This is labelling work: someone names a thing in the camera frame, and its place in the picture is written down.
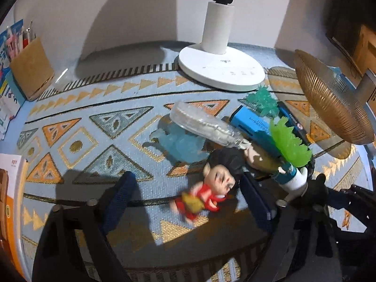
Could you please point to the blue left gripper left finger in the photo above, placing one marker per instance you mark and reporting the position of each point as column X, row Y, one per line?
column 114, row 201

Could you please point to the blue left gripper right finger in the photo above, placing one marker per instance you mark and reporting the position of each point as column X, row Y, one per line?
column 256, row 203

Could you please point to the red dressed doll figure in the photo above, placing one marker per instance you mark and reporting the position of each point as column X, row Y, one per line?
column 221, row 173

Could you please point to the light green plastic plant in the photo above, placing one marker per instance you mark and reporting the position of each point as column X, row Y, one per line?
column 291, row 147

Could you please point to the blue rectangular box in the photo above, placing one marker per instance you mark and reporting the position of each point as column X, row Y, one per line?
column 256, row 128

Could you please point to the black marker pen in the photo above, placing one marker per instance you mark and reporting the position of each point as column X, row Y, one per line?
column 292, row 121

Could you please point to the clear correction tape dispenser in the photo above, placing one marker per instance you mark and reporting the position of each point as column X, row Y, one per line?
column 198, row 122

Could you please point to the teal crystal plastic figure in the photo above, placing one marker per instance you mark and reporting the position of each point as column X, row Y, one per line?
column 263, row 103

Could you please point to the patterned blue table runner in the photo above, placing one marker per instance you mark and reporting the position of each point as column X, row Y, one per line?
column 113, row 117

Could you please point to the amber ribbed glass bowl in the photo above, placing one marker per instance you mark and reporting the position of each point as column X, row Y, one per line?
column 332, row 100

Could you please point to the orange white booklet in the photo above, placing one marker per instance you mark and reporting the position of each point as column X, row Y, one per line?
column 13, row 176

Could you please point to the upright books and booklets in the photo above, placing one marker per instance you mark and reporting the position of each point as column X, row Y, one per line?
column 12, row 98

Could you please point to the white desk lamp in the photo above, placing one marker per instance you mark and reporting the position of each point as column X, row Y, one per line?
column 212, row 62

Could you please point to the cork pen holder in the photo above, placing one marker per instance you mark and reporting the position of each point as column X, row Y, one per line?
column 32, row 70

